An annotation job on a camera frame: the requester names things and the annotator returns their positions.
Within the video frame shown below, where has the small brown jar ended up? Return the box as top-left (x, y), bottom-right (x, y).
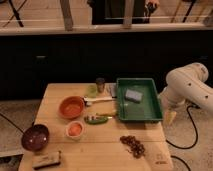
top-left (96, 78), bottom-right (105, 93)

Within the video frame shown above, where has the bunch of dark grapes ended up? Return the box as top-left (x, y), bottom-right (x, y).
top-left (120, 135), bottom-right (145, 159)

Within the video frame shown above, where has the dark purple bowl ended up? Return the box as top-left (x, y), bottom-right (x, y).
top-left (21, 124), bottom-right (50, 152)

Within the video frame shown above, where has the small white orange bowl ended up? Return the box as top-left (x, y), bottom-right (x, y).
top-left (65, 121), bottom-right (84, 140)

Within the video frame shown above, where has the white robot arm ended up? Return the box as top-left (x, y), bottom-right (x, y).
top-left (159, 62), bottom-right (213, 125)

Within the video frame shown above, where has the black cable on floor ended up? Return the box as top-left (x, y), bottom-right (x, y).
top-left (165, 104), bottom-right (200, 150)

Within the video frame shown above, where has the blue grey sponge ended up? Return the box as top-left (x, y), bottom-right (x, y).
top-left (125, 89), bottom-right (143, 103)

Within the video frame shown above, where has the white handled brush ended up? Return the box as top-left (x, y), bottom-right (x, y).
top-left (83, 97), bottom-right (113, 106)

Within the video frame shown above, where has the wooden block eraser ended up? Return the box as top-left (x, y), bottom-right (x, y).
top-left (32, 151), bottom-right (61, 170)

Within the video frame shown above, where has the grey metal object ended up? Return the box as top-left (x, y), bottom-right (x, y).
top-left (109, 83), bottom-right (117, 98)

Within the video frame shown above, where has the green plastic tray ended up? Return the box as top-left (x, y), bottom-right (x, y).
top-left (116, 78), bottom-right (163, 122)

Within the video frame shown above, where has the light green cup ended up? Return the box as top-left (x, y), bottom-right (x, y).
top-left (85, 85), bottom-right (98, 98)

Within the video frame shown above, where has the orange red bowl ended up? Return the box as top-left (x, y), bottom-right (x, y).
top-left (58, 96), bottom-right (85, 119)

